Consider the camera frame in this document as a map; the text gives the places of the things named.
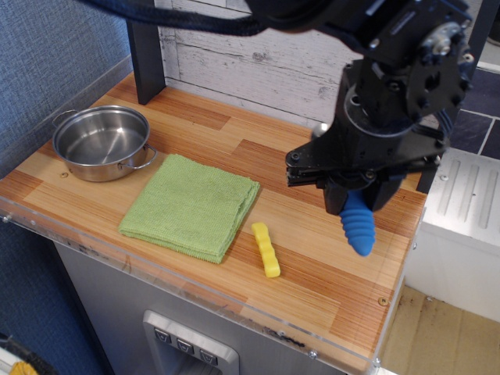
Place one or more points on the dark left frame post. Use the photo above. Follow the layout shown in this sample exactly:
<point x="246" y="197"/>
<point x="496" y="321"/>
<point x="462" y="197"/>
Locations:
<point x="147" y="60"/>

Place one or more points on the silver button panel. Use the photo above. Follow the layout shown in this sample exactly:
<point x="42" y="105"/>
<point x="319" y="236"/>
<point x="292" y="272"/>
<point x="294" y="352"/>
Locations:
<point x="178" y="349"/>

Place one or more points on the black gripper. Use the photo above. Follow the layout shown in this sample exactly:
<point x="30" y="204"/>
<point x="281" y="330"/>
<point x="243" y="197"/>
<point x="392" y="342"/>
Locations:
<point x="373" y="141"/>

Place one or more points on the yellow toy vegetable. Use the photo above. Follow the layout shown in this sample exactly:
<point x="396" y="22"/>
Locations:
<point x="269" y="260"/>

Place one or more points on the white grooved side appliance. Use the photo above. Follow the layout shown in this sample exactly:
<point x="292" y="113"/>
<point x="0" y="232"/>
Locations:
<point x="455" y="257"/>

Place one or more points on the blue handled metal spoon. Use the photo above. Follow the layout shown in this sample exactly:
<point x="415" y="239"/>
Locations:
<point x="358" y="223"/>

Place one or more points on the green folded cloth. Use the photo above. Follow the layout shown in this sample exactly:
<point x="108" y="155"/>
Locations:
<point x="190" y="208"/>

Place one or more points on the clear acrylic edge guard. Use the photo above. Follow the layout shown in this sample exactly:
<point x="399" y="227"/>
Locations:
<point x="329" y="305"/>

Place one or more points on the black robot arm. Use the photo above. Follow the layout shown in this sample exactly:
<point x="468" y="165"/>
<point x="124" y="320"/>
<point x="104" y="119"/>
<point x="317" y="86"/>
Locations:
<point x="423" y="42"/>

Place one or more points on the stainless steel pot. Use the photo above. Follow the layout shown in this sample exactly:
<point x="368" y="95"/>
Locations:
<point x="103" y="143"/>

